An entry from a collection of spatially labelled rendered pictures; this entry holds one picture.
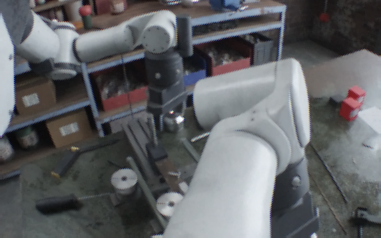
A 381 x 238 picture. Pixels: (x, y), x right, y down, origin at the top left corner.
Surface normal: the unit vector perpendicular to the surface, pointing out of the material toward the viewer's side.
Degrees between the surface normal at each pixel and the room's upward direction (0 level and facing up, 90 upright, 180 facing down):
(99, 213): 0
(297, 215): 60
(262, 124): 52
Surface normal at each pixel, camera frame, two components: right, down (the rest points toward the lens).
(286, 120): 0.21, 0.08
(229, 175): -0.09, -0.80
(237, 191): 0.21, -0.83
